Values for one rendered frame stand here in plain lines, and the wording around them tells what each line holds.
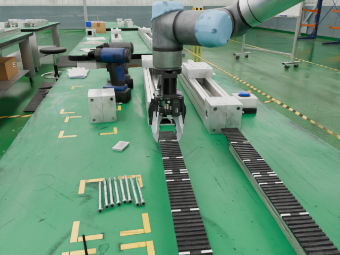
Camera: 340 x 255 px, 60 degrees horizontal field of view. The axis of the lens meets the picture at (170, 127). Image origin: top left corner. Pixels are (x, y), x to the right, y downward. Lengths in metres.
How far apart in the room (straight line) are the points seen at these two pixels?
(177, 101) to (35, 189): 0.38
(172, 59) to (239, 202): 0.36
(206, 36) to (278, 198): 0.35
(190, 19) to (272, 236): 0.46
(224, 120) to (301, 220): 0.45
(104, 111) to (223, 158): 0.45
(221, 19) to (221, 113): 0.36
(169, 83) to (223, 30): 0.18
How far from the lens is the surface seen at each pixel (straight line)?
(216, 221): 0.59
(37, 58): 6.19
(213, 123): 0.93
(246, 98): 1.13
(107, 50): 1.24
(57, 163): 0.82
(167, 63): 0.73
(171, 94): 0.73
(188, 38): 0.68
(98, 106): 1.04
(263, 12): 0.73
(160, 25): 0.72
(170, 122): 1.02
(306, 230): 0.56
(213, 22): 0.64
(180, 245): 0.49
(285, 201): 0.61
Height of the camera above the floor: 1.15
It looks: 22 degrees down
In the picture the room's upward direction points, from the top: straight up
